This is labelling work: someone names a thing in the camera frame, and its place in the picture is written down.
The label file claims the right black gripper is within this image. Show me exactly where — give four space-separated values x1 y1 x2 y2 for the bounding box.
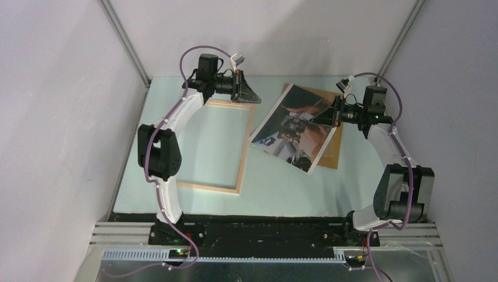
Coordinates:
308 96 366 128

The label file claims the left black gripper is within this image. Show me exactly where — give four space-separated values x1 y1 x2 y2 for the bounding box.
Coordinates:
211 70 261 105

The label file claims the wooden picture frame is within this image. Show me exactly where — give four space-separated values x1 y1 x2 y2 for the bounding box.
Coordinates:
177 100 255 194

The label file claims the printed photo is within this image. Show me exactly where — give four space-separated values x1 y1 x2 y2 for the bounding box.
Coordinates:
249 83 342 173

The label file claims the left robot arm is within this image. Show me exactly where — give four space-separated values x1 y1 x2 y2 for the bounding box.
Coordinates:
137 53 261 245

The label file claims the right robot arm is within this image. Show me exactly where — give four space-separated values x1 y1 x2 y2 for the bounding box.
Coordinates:
312 86 435 246

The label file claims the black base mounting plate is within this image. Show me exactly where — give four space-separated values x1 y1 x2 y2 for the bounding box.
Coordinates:
109 213 381 259

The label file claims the right corner aluminium profile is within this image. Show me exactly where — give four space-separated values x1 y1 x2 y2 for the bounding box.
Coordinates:
378 0 428 76

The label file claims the corner aluminium profile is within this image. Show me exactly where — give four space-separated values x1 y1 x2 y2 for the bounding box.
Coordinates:
378 0 428 76
97 0 152 88

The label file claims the left corner aluminium profile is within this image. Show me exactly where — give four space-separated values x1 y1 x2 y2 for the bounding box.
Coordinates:
97 0 152 88

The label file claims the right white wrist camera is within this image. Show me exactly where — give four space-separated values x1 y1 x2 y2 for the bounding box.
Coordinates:
336 75 355 95

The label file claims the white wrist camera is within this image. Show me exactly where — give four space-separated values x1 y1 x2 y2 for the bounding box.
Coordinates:
230 52 245 69
336 75 355 95

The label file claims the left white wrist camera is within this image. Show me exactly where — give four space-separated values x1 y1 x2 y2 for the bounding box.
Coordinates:
230 52 245 69

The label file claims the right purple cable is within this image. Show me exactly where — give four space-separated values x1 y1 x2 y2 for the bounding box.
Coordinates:
348 72 414 282

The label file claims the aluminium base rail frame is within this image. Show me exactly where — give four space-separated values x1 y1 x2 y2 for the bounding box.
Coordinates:
73 194 454 282

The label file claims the grey slotted cable duct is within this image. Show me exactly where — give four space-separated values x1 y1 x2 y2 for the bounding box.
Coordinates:
102 247 346 263

